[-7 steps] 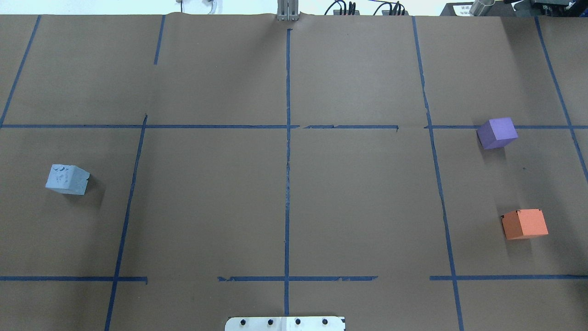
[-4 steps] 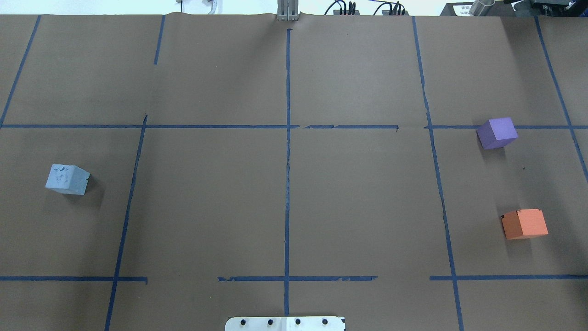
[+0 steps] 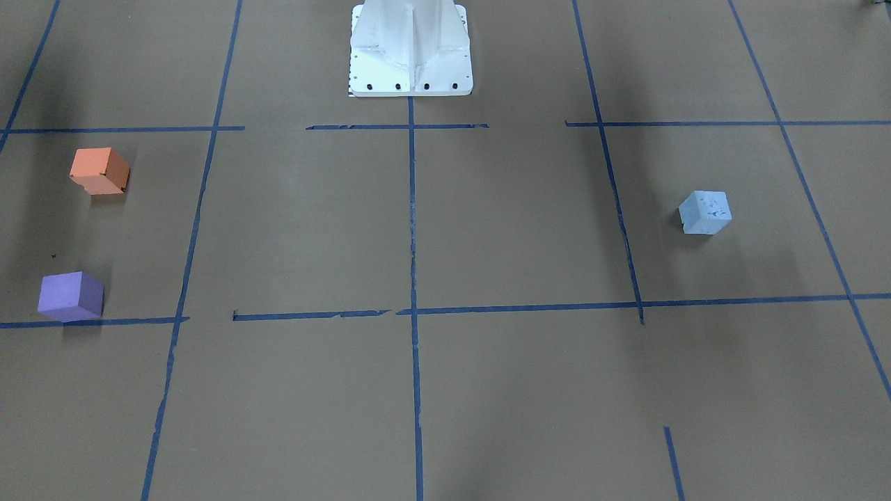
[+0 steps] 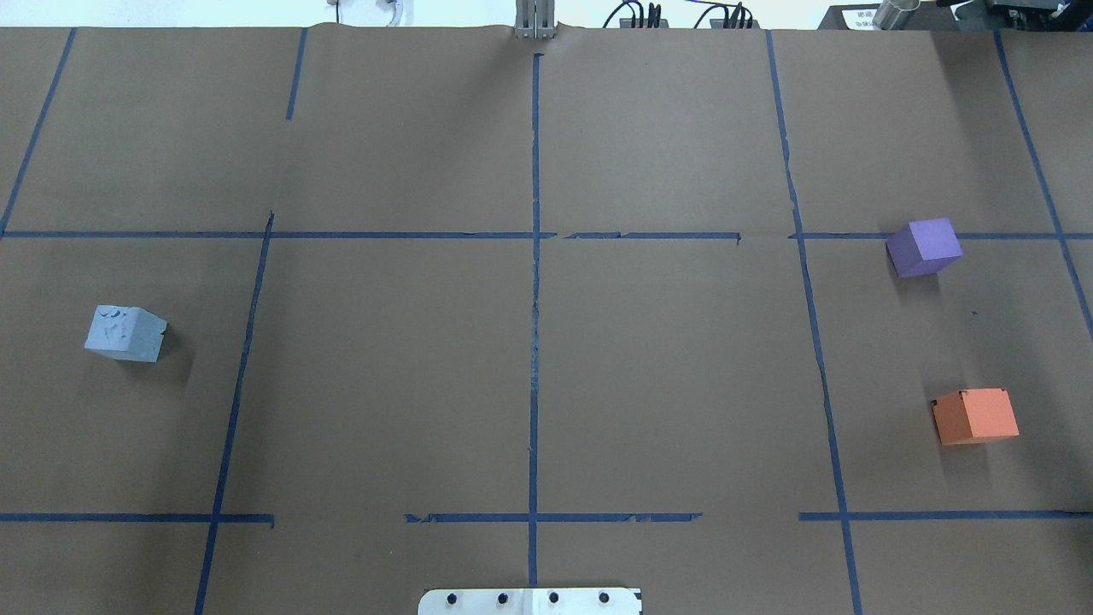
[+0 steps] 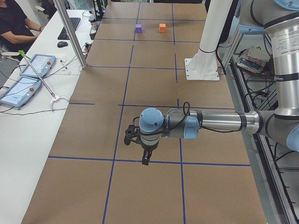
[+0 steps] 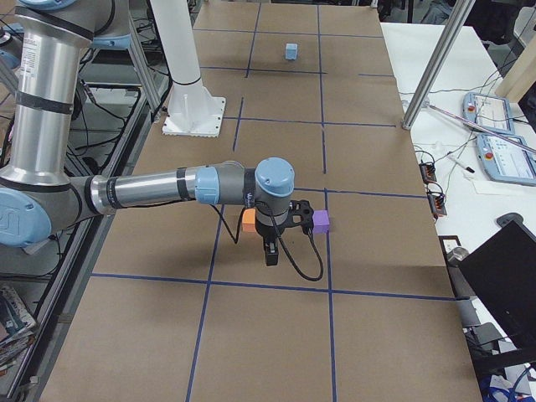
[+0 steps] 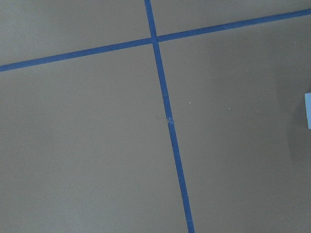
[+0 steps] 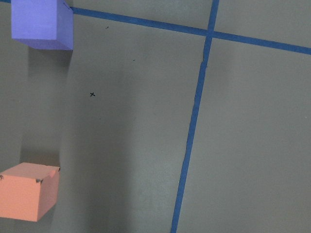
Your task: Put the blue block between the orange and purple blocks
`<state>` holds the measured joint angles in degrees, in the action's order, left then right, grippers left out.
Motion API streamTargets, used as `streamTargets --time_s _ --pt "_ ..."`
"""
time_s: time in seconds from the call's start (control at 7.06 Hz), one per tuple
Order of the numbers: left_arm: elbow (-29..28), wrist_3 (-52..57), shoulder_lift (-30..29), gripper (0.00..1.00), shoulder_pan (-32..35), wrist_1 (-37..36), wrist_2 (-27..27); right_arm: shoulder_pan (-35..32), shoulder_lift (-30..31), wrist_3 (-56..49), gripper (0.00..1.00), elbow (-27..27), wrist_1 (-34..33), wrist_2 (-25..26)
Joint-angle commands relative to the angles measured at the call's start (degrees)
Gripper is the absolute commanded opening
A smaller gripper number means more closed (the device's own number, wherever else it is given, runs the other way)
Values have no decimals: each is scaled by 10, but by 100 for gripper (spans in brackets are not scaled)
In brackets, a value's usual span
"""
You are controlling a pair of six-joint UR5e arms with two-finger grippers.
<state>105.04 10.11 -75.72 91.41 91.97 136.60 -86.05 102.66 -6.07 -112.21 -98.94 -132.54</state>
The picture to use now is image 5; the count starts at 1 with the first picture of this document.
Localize teach pendant tablet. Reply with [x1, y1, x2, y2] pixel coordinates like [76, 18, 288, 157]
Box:
[20, 54, 56, 78]
[0, 77, 42, 108]

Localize orange block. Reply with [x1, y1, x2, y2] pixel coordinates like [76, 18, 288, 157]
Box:
[159, 23, 167, 33]

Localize lower teach pendant tablet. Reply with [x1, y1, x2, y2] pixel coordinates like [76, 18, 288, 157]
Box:
[0, 77, 42, 108]

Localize purple block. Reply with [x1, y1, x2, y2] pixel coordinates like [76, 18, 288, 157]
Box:
[135, 24, 142, 34]

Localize aluminium frame post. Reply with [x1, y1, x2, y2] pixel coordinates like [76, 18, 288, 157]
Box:
[53, 0, 87, 69]

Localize long reacher grabber stick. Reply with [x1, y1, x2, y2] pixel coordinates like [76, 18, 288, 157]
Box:
[18, 50, 69, 111]

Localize black keyboard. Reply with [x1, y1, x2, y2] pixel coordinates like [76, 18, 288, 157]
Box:
[57, 17, 81, 40]

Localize seated person in black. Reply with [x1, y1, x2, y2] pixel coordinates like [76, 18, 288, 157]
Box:
[0, 0, 44, 52]

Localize black computer mouse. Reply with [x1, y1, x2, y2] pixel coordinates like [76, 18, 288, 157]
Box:
[57, 41, 68, 48]

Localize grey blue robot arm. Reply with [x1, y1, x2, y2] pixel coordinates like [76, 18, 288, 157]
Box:
[137, 0, 299, 165]

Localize white pedestal column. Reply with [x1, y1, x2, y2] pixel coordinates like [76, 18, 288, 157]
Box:
[185, 0, 238, 81]

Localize upper teach pendant tablet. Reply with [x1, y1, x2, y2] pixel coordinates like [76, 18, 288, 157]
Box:
[20, 54, 56, 78]

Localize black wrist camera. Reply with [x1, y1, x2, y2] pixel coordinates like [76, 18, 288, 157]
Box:
[124, 125, 141, 146]

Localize stack of books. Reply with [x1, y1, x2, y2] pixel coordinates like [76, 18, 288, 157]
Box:
[236, 46, 274, 74]

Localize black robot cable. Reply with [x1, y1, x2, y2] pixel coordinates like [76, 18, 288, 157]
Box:
[131, 101, 243, 136]

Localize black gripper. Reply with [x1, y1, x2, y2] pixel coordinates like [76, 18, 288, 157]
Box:
[141, 141, 158, 165]

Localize brown paper table cover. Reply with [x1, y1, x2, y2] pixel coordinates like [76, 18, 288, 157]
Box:
[22, 3, 266, 224]

